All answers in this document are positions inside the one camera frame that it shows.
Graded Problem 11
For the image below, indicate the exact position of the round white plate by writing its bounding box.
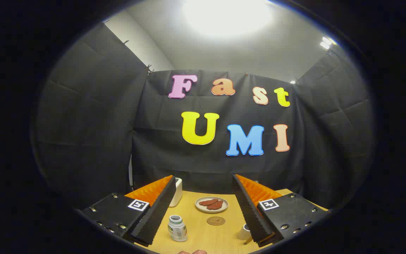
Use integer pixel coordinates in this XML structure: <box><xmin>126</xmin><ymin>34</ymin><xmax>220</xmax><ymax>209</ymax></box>
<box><xmin>195</xmin><ymin>196</ymin><xmax>229</xmax><ymax>213</ymax></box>

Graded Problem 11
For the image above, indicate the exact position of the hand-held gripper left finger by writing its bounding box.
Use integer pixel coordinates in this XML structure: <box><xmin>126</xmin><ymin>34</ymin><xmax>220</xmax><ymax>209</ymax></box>
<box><xmin>82</xmin><ymin>175</ymin><xmax>176</xmax><ymax>247</ymax></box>

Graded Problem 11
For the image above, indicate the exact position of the white juice bottle green label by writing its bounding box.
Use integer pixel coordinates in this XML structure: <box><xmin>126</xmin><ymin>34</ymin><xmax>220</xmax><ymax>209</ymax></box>
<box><xmin>168</xmin><ymin>215</ymin><xmax>188</xmax><ymax>242</ymax></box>

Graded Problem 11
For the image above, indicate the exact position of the ceiling light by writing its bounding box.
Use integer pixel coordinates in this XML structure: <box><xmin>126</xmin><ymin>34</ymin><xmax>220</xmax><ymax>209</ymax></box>
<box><xmin>184</xmin><ymin>0</ymin><xmax>274</xmax><ymax>37</ymax></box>

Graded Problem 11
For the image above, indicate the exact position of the cream toaster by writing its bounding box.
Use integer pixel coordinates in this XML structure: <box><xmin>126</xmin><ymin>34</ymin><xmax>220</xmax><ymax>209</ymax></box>
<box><xmin>169</xmin><ymin>177</ymin><xmax>183</xmax><ymax>207</ymax></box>

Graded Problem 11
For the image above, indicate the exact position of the wooden table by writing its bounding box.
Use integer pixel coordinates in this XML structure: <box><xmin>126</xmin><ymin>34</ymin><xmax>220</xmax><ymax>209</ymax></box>
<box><xmin>134</xmin><ymin>189</ymin><xmax>328</xmax><ymax>254</ymax></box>

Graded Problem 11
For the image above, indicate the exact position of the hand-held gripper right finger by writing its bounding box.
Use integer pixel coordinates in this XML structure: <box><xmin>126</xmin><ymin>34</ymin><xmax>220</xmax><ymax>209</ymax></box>
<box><xmin>233</xmin><ymin>174</ymin><xmax>328</xmax><ymax>247</ymax></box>

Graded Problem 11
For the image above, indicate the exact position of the white cup wooden handle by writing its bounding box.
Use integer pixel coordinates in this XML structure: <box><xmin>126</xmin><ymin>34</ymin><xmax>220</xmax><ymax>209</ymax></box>
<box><xmin>238</xmin><ymin>223</ymin><xmax>253</xmax><ymax>244</ymax></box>

